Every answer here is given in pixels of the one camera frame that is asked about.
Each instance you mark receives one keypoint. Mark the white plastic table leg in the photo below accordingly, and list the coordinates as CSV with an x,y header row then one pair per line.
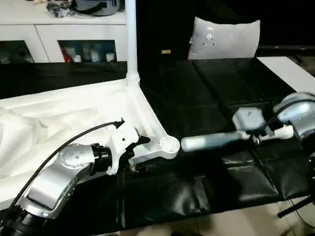
x,y
132,44
216,141

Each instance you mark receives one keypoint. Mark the grey cushion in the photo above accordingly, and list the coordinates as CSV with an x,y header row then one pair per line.
x,y
226,39

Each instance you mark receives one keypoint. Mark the small yellow label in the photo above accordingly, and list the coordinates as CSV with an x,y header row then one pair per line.
x,y
166,51

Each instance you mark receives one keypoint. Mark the white board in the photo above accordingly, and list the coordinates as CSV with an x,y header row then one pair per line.
x,y
290,71

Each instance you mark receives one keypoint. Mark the white cabinet with glass doors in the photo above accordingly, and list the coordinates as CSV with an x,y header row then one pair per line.
x,y
49,39

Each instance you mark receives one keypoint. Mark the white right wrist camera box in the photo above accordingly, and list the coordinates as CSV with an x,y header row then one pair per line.
x,y
248,119

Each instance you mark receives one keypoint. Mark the white plastic table top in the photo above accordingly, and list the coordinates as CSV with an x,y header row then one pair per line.
x,y
59,113

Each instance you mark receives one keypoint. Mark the black work mat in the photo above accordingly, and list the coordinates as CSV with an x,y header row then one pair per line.
x,y
221,93

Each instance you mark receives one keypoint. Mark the dark gear on cabinet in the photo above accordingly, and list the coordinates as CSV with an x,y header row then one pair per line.
x,y
88,7

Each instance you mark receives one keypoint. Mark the black metal bench leg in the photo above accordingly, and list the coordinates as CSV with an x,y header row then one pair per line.
x,y
295,206

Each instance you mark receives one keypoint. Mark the black cabinet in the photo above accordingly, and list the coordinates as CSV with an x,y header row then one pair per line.
x,y
162,29

